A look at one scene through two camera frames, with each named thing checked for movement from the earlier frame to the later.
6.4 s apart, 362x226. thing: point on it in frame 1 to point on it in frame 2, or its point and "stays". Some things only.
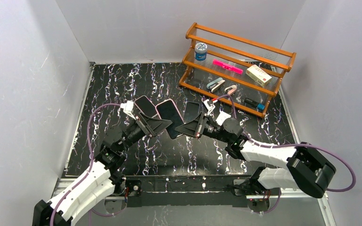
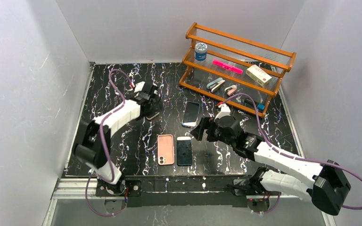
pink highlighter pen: x=227 y=66 stays
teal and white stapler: x=215 y=84 stays
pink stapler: x=234 y=88 stays
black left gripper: x=141 y=125 to x=153 y=106
